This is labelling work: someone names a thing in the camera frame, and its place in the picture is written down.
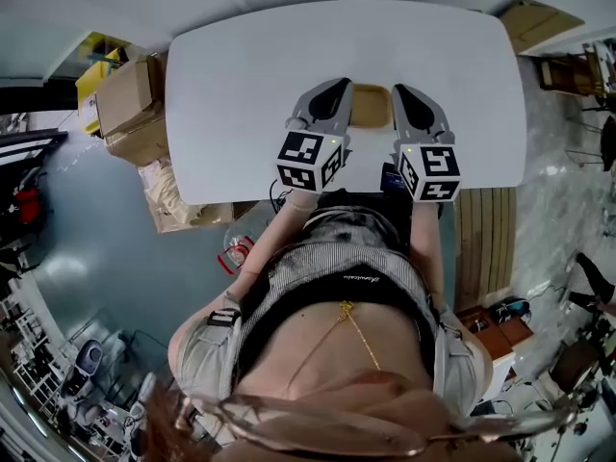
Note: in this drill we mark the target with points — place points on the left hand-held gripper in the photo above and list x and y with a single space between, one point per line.
303 157

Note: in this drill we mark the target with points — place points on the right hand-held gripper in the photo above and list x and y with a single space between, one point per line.
433 171

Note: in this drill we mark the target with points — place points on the tan wooden tray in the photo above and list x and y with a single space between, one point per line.
373 106

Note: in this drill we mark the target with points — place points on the person's left forearm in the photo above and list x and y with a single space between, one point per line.
276 238

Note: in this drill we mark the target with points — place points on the person's right forearm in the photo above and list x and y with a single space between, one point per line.
423 248

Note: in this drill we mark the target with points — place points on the black device blue screen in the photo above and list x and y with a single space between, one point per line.
392 178

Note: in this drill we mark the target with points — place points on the white table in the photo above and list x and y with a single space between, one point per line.
240 113

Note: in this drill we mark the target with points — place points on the wooden slat platform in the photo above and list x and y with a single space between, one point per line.
486 248

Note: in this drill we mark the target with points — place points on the flat cardboard box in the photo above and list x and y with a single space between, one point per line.
534 22

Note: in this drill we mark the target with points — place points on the wooden rack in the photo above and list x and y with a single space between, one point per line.
568 72

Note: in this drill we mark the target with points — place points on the clear water jug red cap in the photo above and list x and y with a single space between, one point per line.
236 253

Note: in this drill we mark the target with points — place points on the beige crumpled cloth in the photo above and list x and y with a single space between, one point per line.
166 190

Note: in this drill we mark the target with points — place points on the black metal chair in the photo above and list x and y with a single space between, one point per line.
608 137

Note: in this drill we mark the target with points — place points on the large cardboard box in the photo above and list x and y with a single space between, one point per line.
163 224

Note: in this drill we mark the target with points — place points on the black teal headset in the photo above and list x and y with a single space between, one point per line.
512 310

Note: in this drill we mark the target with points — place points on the yellow plastic bin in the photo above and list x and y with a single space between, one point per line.
96 77

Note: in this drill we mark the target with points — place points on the brown and white cabinet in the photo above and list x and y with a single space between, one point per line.
510 335

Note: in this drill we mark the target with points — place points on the person's body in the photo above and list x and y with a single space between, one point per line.
337 344

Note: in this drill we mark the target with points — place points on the brown chair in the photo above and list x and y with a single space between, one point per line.
575 366

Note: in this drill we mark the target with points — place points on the black framed glass door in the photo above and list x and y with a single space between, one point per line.
29 145

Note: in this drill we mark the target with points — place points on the red bag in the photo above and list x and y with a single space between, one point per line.
28 205

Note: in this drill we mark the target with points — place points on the clear framed eyeglasses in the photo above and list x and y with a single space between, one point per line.
409 445

